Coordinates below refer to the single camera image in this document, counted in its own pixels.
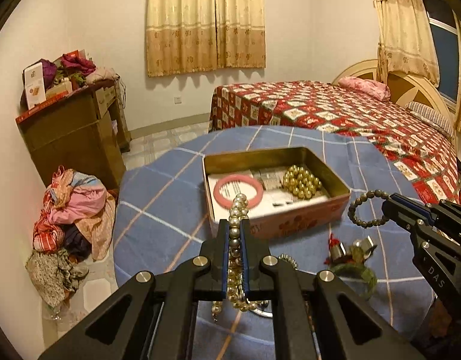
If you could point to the clutter pile on cabinet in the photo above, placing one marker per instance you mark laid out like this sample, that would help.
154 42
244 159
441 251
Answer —
72 71

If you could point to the white product box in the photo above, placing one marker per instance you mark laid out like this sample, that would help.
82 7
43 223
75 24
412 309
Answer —
35 92

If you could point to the gold coin red cord pendant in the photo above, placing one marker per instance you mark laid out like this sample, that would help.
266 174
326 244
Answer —
334 250

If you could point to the green jade bangle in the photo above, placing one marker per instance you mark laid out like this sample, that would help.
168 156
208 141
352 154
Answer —
351 266

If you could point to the bed with red quilt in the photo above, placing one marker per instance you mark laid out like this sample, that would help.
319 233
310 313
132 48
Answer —
420 150

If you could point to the pile of colourful clothes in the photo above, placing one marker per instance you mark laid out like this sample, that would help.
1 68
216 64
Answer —
75 223

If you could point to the paper cards in tin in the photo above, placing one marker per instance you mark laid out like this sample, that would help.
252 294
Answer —
275 199

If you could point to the white wall socket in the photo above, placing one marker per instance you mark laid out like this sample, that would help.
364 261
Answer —
178 100

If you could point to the pink pillow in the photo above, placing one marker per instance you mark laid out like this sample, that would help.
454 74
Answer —
374 89

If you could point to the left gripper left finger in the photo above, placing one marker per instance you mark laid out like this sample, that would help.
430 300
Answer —
151 316

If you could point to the cream wooden headboard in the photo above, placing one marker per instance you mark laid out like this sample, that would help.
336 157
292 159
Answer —
404 88

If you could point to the blue plaid tablecloth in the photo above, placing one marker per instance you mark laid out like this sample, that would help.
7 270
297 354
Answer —
162 215

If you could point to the brown wooden cabinet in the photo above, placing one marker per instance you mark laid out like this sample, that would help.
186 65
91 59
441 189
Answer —
84 131

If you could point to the pink metal tin box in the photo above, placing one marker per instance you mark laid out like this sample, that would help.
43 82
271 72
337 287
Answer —
289 190

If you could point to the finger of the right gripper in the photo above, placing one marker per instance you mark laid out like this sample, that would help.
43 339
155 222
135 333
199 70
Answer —
417 218
452 210

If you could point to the beige window curtain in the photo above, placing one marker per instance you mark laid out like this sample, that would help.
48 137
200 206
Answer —
188 36
405 42

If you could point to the striped grey pillow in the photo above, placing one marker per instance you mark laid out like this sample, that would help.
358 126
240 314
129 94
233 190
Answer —
431 117

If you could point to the beige centre window curtain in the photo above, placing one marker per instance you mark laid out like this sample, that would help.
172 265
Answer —
188 36

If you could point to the beige right window curtain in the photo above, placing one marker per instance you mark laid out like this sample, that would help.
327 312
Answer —
405 42

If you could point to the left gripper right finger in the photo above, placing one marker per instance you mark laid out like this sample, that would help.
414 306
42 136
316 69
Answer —
316 316

